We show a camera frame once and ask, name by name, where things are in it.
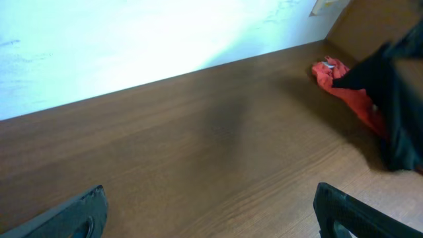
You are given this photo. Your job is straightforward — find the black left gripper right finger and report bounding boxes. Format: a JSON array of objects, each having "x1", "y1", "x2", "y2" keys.
[{"x1": 313, "y1": 182, "x2": 422, "y2": 238}]

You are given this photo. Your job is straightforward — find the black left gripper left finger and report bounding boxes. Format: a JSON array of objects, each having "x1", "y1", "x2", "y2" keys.
[{"x1": 1, "y1": 185, "x2": 108, "y2": 238}]

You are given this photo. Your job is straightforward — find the black polo shirt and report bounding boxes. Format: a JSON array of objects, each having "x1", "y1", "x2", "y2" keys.
[{"x1": 332, "y1": 21, "x2": 422, "y2": 171}]

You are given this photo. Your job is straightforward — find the red garment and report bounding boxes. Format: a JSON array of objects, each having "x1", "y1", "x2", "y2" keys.
[{"x1": 311, "y1": 56, "x2": 387, "y2": 139}]

